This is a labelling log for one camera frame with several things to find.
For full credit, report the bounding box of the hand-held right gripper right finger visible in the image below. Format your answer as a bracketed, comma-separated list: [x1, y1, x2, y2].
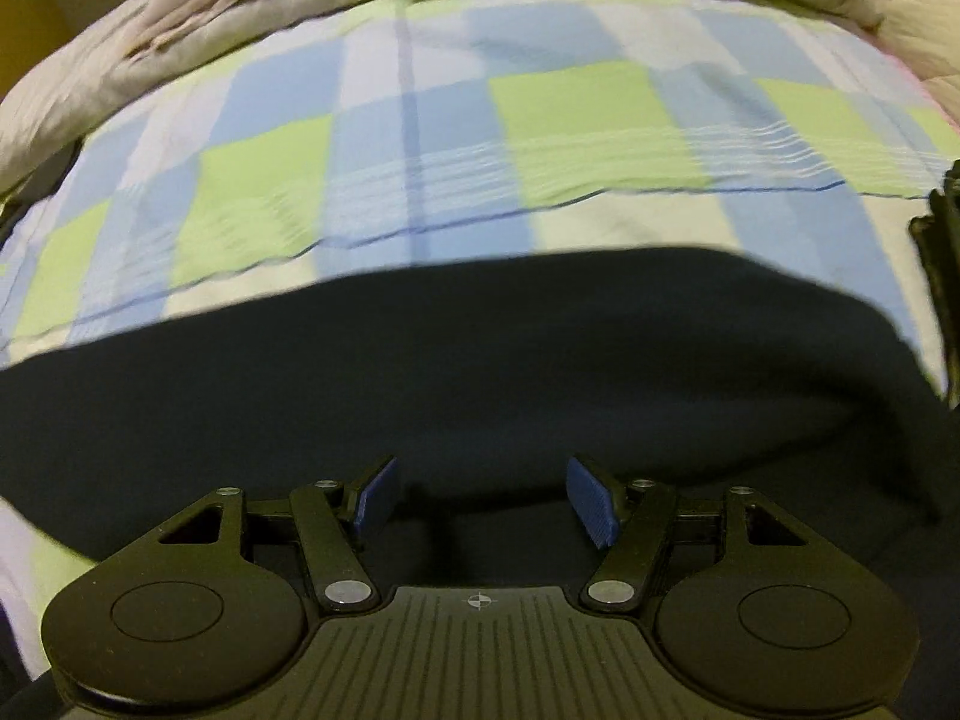
[566, 454, 812, 611]

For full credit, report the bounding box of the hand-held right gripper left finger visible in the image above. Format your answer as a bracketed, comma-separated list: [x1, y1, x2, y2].
[157, 454, 399, 611]

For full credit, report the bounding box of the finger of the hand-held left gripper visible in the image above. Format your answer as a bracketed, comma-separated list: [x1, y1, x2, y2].
[909, 159, 960, 410]

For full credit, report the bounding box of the dark navy garment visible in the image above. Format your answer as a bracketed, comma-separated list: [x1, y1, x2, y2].
[0, 244, 947, 563]

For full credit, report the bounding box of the cream quilted duvet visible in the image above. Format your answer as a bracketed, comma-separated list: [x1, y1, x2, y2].
[855, 0, 960, 95]

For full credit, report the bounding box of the blue green checked bed sheet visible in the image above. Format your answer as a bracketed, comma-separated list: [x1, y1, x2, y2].
[0, 0, 960, 680]

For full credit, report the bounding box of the grey pink blanket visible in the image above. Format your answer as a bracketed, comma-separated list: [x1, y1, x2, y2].
[0, 0, 884, 200]

